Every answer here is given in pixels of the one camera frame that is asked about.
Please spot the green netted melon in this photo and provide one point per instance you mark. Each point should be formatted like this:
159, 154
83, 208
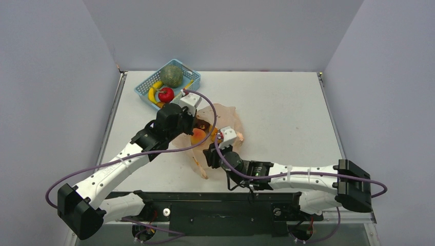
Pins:
171, 76

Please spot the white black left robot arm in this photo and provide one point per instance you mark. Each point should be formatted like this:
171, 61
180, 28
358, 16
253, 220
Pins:
85, 206

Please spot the orange fake mango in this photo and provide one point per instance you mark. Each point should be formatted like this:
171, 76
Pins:
213, 132

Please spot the fake peach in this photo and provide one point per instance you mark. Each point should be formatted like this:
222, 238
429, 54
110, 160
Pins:
198, 136

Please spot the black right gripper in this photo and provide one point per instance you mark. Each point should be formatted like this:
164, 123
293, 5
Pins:
211, 155

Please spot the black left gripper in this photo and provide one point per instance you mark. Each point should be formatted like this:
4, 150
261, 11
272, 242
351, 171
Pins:
191, 118

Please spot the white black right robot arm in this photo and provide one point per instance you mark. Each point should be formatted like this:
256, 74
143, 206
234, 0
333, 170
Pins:
342, 185

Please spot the brown fake kiwi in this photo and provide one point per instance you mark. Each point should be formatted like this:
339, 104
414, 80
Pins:
160, 104

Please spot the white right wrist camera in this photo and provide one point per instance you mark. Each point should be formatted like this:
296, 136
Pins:
227, 136

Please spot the orange translucent plastic bag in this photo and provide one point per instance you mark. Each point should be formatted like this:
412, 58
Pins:
226, 117

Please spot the yellow fake banana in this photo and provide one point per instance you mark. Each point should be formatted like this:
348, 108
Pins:
153, 90

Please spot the thin yellow chili pepper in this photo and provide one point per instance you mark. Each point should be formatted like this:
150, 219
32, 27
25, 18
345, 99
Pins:
186, 87

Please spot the red fake tomato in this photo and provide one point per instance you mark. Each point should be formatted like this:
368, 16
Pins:
166, 95

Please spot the light blue perforated basket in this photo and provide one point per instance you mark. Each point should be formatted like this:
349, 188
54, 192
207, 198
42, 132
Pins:
188, 74

